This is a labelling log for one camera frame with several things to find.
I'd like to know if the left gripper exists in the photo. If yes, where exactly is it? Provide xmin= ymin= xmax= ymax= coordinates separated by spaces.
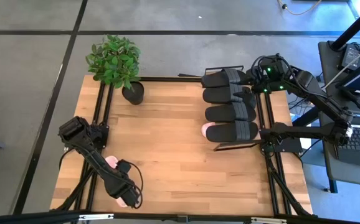
xmin=105 ymin=174 xmax=141 ymax=208

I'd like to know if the black foam slide sandal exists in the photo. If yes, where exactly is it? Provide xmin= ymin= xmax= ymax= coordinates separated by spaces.
xmin=205 ymin=120 xmax=259 ymax=143
xmin=201 ymin=68 xmax=248 ymax=88
xmin=204 ymin=101 xmax=257 ymax=123
xmin=202 ymin=84 xmax=257 ymax=108

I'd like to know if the black power adapter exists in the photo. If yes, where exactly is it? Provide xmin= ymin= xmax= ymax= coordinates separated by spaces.
xmin=341 ymin=43 xmax=360 ymax=71

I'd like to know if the black diagonal pole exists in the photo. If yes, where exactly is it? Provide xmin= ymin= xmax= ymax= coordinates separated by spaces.
xmin=329 ymin=0 xmax=360 ymax=52

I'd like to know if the grey side desk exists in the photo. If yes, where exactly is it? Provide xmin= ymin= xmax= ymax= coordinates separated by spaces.
xmin=318 ymin=40 xmax=360 ymax=194

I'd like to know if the potted green plant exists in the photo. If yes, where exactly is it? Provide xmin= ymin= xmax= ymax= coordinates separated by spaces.
xmin=85 ymin=34 xmax=145 ymax=106

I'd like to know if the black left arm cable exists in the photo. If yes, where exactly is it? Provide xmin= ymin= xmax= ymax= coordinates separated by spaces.
xmin=126 ymin=161 xmax=144 ymax=209

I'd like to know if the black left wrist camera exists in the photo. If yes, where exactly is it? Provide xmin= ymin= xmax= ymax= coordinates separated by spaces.
xmin=116 ymin=159 xmax=133 ymax=174

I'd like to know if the silver frame bracket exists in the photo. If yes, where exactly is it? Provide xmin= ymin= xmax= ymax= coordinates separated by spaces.
xmin=78 ymin=213 xmax=115 ymax=221
xmin=250 ymin=217 xmax=288 ymax=224

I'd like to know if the black frame wooden shelf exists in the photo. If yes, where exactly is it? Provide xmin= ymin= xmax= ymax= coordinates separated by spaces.
xmin=201 ymin=65 xmax=267 ymax=152

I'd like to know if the yellow floor cable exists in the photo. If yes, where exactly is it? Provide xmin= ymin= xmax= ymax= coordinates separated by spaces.
xmin=276 ymin=0 xmax=323 ymax=16

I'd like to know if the white cable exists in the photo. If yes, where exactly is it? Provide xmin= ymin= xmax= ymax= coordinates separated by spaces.
xmin=323 ymin=39 xmax=360 ymax=90

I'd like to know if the black aluminium rig frame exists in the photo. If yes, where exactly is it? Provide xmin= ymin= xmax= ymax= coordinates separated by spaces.
xmin=50 ymin=75 xmax=315 ymax=224

